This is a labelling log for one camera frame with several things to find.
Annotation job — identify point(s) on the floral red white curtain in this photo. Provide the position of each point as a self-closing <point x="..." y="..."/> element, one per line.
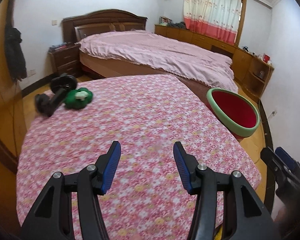
<point x="217" y="19"/>

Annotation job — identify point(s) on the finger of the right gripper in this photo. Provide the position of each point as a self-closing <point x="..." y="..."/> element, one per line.
<point x="286" y="158"/>

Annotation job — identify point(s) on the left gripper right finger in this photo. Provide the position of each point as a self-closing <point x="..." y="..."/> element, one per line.
<point x="244" y="214"/>

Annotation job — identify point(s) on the red bin with green rim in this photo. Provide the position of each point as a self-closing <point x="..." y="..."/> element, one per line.
<point x="234" y="111"/>

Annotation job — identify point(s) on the wooden bed base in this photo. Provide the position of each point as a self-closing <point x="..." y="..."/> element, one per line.
<point x="104" y="68"/>

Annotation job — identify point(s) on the dark wooden nightstand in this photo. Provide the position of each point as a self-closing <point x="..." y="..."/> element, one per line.
<point x="66" y="60"/>

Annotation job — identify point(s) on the dark wooden headboard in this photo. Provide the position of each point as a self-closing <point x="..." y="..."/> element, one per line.
<point x="78" y="27"/>

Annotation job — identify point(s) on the pink floral tablecloth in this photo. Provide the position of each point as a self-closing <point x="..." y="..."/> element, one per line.
<point x="146" y="114"/>

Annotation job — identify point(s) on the wooden wardrobe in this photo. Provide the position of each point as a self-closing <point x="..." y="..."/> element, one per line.
<point x="12" y="120"/>

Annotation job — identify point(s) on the clothes on nightstand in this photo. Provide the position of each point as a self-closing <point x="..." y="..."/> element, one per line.
<point x="57" y="47"/>

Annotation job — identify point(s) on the pink bedspread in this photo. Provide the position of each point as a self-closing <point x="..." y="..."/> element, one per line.
<point x="158" y="52"/>

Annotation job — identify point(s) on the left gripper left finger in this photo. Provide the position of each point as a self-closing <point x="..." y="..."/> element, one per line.
<point x="50" y="217"/>

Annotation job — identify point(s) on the green plush toy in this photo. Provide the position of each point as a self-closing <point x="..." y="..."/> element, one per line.
<point x="78" y="98"/>

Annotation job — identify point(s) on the black jacket hanging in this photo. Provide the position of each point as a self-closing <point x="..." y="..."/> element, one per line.
<point x="14" y="56"/>

